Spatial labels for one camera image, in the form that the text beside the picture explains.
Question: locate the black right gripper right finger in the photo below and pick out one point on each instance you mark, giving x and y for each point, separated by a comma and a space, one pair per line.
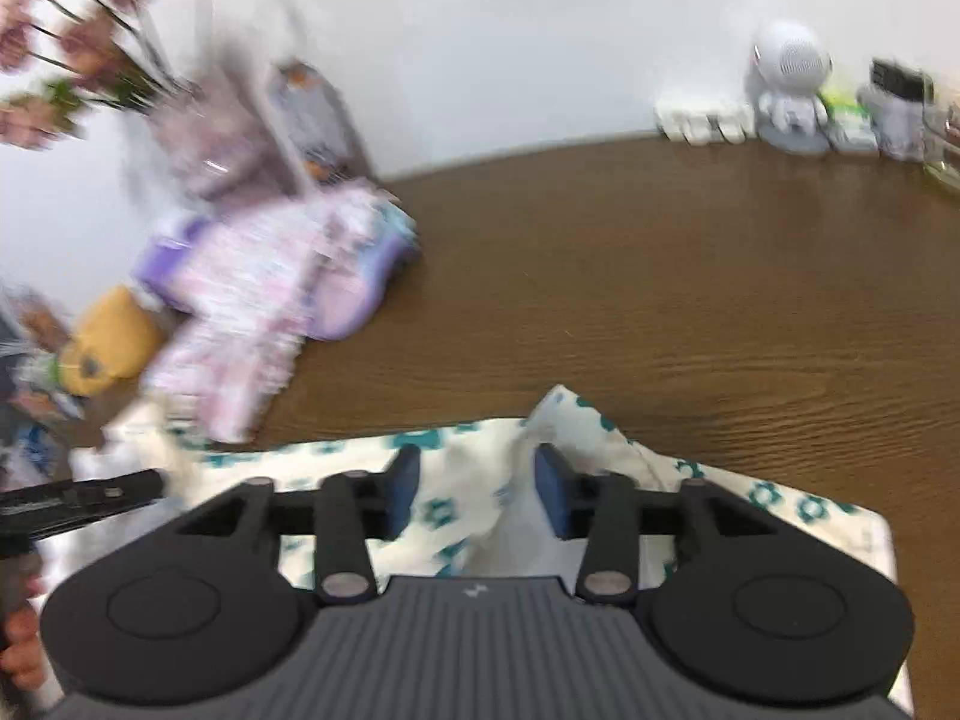
611, 513

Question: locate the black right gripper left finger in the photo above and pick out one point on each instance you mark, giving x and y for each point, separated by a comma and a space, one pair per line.
341, 514

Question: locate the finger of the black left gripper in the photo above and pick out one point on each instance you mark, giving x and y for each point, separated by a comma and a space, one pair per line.
53, 508

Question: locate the cream teal floral garment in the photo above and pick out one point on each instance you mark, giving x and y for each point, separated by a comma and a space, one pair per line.
469, 504

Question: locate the person hand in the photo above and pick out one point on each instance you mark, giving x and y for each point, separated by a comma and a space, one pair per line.
23, 658

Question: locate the yellow mug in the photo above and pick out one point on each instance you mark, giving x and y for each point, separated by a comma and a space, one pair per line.
115, 340

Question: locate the purple storage bag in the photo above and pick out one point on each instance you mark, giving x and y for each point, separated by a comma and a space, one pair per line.
352, 292

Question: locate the pink floral garment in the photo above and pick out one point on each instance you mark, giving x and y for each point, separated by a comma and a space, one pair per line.
218, 374

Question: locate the white power strip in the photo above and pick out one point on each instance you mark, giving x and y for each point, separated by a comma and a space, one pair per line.
700, 123

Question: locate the pink patterned vase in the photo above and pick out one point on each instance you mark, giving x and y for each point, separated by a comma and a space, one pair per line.
216, 146

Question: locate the green white small box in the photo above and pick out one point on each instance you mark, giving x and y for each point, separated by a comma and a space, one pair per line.
849, 128

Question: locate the dried pink flowers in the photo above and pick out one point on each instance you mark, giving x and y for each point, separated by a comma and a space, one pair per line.
103, 53

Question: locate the black lid jar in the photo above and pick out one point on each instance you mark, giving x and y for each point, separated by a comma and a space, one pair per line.
894, 99

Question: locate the clear glass container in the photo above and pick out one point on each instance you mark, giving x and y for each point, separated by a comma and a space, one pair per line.
941, 120

